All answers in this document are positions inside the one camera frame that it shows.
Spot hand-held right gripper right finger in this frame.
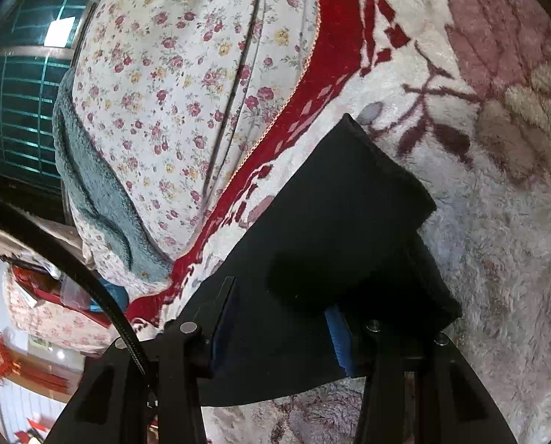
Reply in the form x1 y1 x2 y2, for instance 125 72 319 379
323 305 519 444

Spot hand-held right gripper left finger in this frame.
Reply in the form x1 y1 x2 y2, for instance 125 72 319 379
46 276 240 444

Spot black pants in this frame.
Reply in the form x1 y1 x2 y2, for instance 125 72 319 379
167 113 463 408

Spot floral cushion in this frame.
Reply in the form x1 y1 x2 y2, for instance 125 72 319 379
3 268 115 353

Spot grey-green fleece blanket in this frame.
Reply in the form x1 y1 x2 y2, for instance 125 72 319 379
52 67 172 284

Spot red and white plush blanket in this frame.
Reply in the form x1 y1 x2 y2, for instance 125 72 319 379
126 0 551 444

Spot floral quilt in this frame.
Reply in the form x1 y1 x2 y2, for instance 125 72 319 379
69 0 322 297

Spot green glass window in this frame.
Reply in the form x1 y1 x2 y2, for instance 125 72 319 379
0 0 97 186

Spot black cable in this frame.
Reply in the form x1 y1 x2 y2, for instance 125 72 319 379
0 189 147 367

